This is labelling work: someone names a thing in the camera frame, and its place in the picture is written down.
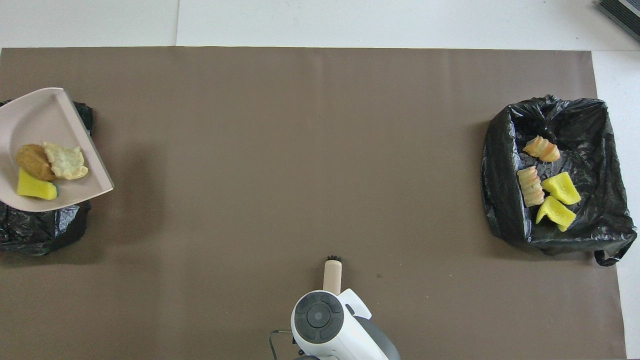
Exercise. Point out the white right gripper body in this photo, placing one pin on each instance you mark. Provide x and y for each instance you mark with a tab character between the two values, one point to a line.
356	306

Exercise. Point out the beige brush with black bristles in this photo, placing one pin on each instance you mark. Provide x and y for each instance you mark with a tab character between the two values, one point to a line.
332	277

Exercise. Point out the pale greenish foam chunk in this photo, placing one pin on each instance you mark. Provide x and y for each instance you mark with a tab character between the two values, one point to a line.
530	187

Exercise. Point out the yellow u-shaped sponge piece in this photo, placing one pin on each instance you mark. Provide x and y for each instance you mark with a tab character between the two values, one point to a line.
554	212

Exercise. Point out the yellow sponge block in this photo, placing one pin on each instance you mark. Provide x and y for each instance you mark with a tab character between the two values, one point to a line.
561	189

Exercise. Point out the small beige round lump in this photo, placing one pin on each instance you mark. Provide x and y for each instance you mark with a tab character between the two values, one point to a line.
542	150

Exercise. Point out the pale jagged foam chunk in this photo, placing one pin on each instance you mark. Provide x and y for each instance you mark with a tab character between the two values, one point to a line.
65	161

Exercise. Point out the small yellow sponge wedge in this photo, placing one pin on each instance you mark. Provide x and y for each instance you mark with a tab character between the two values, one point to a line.
35	187

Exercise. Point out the brown cork-like lump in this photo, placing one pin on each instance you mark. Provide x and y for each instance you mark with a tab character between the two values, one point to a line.
32	161

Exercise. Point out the beige plastic dustpan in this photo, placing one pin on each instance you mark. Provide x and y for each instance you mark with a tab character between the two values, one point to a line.
40	120

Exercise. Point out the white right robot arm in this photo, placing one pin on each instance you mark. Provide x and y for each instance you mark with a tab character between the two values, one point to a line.
345	340

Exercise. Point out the black plastic trash bag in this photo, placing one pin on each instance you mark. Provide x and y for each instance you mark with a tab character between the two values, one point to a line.
35	230
500	200

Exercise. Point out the brown table mat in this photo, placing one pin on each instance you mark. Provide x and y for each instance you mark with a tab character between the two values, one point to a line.
300	150

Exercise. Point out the black ribbed device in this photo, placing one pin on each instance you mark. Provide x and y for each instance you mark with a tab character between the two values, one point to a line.
622	12

